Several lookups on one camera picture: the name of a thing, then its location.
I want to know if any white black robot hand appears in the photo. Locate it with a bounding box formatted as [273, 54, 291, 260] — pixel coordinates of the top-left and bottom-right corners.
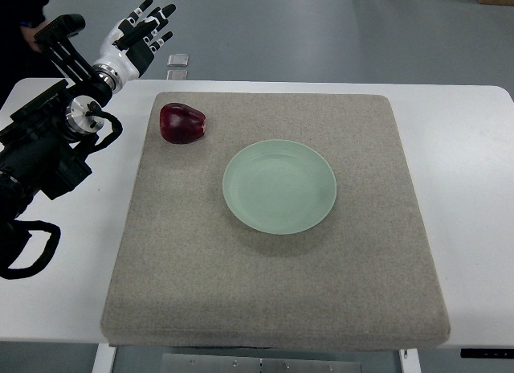
[93, 0, 176, 93]

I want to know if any dark red apple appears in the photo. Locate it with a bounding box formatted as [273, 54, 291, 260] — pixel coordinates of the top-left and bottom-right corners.
[159, 103, 206, 144]

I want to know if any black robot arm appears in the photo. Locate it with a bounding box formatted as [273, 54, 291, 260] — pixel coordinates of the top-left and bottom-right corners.
[1, 14, 123, 221]

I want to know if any pale green plate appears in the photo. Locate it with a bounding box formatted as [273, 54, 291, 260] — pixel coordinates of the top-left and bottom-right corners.
[222, 139, 337, 235]

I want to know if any beige fabric cushion mat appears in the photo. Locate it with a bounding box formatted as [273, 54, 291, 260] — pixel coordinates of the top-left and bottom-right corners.
[100, 92, 451, 351]

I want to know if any white left table leg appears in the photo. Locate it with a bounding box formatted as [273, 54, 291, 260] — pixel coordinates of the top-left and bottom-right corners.
[92, 343, 116, 373]

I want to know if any white table leg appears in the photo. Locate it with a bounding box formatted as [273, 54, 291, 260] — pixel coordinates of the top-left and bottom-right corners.
[399, 349, 422, 373]
[92, 343, 116, 373]

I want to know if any white right table leg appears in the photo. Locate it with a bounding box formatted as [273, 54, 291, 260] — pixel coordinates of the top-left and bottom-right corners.
[399, 349, 422, 373]

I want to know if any black table control panel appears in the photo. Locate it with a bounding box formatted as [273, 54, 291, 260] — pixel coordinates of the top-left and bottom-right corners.
[460, 348, 514, 359]

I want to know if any black sleeved cable loop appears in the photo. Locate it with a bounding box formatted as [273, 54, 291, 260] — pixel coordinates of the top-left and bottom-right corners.
[0, 219, 62, 279]

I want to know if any metal base plate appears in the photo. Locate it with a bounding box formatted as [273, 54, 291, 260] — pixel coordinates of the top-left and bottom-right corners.
[160, 354, 362, 373]

